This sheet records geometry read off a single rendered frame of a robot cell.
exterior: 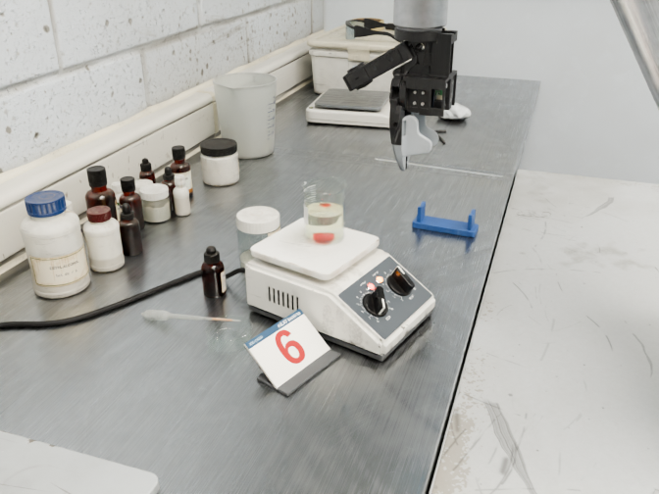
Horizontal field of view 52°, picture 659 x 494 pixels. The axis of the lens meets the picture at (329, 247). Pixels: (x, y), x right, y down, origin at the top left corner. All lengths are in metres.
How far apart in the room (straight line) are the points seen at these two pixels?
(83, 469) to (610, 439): 0.49
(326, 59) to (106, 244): 1.04
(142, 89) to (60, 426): 0.77
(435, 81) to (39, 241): 0.56
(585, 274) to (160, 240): 0.62
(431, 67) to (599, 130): 1.24
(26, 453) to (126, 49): 0.80
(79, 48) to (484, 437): 0.86
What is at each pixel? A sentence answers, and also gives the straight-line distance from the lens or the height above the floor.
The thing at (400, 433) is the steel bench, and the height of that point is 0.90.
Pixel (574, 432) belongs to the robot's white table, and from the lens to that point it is 0.72.
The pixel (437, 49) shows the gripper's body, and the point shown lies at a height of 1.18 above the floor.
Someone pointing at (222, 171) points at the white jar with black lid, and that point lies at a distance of 1.24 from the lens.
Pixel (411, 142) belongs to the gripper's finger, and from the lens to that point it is 1.03.
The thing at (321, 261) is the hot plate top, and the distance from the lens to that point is 0.78.
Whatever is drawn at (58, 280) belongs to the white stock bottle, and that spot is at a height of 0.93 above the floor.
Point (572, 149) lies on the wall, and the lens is 2.20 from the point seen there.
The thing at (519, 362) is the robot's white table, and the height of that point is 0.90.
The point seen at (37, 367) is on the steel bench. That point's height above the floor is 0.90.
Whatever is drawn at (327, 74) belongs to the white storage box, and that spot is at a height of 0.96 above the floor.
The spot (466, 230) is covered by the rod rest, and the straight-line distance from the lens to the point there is 1.06.
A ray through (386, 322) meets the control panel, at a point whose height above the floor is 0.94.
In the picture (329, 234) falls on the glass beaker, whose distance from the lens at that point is 0.81.
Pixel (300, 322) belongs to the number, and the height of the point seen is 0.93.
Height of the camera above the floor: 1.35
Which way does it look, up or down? 27 degrees down
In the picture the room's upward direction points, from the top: straight up
